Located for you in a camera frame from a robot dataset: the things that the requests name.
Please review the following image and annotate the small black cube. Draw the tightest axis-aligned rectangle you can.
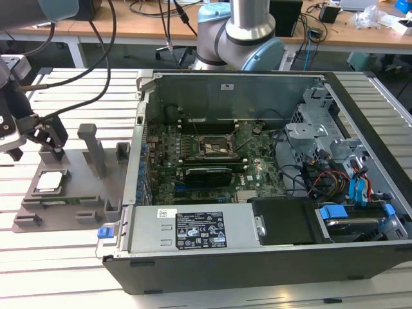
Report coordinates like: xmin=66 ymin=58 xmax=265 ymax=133
xmin=318 ymin=5 xmax=341 ymax=24

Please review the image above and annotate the large black box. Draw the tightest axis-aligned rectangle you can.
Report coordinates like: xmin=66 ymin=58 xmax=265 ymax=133
xmin=79 ymin=0 xmax=103 ymax=21

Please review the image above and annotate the black rating label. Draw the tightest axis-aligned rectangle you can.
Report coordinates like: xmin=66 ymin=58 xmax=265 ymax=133
xmin=174 ymin=211 xmax=229 ymax=250

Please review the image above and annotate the silver power supply unit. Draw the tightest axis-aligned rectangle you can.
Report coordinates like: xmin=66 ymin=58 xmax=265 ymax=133
xmin=117 ymin=203 xmax=263 ymax=255

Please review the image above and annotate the grey laptop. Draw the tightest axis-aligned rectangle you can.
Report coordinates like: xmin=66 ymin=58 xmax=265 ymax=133
xmin=340 ymin=0 xmax=380 ymax=11

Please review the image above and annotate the black plastic shroud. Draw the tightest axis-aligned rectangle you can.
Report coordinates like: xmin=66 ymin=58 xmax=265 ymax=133
xmin=250 ymin=196 xmax=319 ymax=247

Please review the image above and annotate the blue plastic latch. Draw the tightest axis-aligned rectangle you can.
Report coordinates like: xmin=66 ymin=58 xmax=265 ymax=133
xmin=96 ymin=226 xmax=116 ymax=239

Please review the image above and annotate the black chair base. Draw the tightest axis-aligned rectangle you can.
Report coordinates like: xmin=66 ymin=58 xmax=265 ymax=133
xmin=155 ymin=44 xmax=196 ymax=70

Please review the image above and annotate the silver CPU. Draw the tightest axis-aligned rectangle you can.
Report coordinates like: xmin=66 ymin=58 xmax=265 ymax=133
xmin=35 ymin=172 xmax=65 ymax=192

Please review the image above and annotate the wooden desk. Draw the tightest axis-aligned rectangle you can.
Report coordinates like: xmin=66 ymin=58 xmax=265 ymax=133
xmin=0 ymin=0 xmax=412 ymax=70

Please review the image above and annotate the CPU socket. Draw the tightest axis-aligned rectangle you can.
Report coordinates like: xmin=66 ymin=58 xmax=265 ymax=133
xmin=196 ymin=133 xmax=241 ymax=161

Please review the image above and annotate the red yellow wire bundle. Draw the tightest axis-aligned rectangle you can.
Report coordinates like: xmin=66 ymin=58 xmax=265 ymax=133
xmin=302 ymin=159 xmax=352 ymax=198

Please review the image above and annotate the hard disk in blue carrier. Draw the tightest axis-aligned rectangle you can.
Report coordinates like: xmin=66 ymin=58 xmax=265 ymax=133
xmin=317 ymin=201 xmax=397 ymax=244

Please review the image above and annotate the black case cable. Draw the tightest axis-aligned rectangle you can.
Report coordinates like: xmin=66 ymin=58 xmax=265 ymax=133
xmin=272 ymin=127 xmax=310 ymax=198

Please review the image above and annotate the black RAM slot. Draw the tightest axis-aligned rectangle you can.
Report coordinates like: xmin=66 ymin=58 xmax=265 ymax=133
xmin=178 ymin=156 xmax=247 ymax=161
xmin=178 ymin=124 xmax=239 ymax=130
xmin=178 ymin=120 xmax=239 ymax=126
xmin=178 ymin=116 xmax=239 ymax=122
xmin=179 ymin=128 xmax=239 ymax=135
xmin=178 ymin=158 xmax=248 ymax=164
xmin=179 ymin=161 xmax=248 ymax=167

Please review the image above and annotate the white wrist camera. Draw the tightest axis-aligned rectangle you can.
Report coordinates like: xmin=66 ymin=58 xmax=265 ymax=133
xmin=0 ymin=109 xmax=27 ymax=154

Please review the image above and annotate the green RAM stick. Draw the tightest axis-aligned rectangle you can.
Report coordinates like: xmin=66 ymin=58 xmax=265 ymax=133
xmin=37 ymin=197 xmax=82 ymax=206
xmin=179 ymin=163 xmax=249 ymax=172

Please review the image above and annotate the grey parts rack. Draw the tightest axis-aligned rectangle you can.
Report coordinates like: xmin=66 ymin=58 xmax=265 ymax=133
xmin=11 ymin=123 xmax=131 ymax=233

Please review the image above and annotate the flat white box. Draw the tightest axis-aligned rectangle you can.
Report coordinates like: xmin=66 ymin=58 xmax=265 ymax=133
xmin=379 ymin=17 xmax=412 ymax=36

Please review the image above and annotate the silver drive cage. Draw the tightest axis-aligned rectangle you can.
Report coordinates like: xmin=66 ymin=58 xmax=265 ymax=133
xmin=285 ymin=86 xmax=371 ymax=181

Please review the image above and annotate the teal box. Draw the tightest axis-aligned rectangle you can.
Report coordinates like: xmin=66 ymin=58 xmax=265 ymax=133
xmin=346 ymin=51 xmax=378 ymax=72

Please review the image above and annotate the clear plastic bag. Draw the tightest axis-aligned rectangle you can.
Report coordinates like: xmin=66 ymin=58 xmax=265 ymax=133
xmin=350 ymin=5 xmax=389 ymax=30

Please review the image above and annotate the black camera cable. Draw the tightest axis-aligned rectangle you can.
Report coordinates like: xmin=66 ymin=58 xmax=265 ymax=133
xmin=17 ymin=19 xmax=106 ymax=93
xmin=35 ymin=0 xmax=117 ymax=125

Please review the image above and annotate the blue flat wire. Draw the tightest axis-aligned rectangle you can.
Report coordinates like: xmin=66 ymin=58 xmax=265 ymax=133
xmin=348 ymin=162 xmax=371 ymax=207

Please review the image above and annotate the black graphics card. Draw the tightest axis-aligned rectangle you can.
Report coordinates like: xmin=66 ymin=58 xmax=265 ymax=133
xmin=182 ymin=164 xmax=233 ymax=188

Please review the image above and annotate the tall black box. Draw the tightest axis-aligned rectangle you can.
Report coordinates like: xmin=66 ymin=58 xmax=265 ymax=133
xmin=269 ymin=0 xmax=304 ymax=38

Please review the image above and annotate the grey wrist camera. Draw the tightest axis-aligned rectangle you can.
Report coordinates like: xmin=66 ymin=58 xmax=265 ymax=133
xmin=0 ymin=53 xmax=32 ymax=85

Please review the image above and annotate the black PC case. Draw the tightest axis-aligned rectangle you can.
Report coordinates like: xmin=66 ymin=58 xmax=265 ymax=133
xmin=95 ymin=69 xmax=412 ymax=295

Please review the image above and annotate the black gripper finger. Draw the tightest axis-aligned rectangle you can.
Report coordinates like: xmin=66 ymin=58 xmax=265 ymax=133
xmin=5 ymin=146 xmax=24 ymax=162
xmin=24 ymin=115 xmax=69 ymax=161

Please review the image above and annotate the silver chipset heatsink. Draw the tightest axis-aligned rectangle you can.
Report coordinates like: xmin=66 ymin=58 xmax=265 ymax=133
xmin=236 ymin=190 xmax=258 ymax=204

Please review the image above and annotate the green motherboard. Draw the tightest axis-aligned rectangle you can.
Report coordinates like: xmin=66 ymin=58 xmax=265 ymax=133
xmin=143 ymin=120 xmax=289 ymax=207

